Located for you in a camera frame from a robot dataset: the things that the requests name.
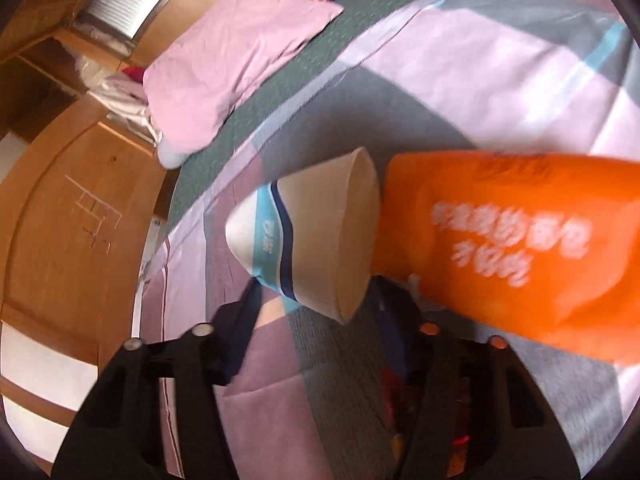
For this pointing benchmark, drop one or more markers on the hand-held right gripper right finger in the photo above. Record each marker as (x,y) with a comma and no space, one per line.
(400,337)

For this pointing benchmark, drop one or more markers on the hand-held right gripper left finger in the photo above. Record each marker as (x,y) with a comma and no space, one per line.
(242,322)

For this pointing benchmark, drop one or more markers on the white and blue paper cup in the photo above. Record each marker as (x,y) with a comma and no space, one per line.
(310,220)

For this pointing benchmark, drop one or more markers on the orange bag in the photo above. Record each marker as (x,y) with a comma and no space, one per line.
(500,240)

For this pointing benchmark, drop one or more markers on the wooden headboard cabinet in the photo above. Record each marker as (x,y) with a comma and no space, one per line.
(60,220)

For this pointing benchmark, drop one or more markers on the pink pillow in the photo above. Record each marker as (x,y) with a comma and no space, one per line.
(225,70)

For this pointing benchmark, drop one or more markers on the dark green bed sheet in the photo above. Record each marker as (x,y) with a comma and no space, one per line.
(310,75)

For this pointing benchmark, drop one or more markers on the white folded cloth pile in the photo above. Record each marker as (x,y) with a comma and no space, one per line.
(120,95)

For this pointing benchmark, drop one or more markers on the plaid quilt cover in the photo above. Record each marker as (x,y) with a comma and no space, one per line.
(500,85)

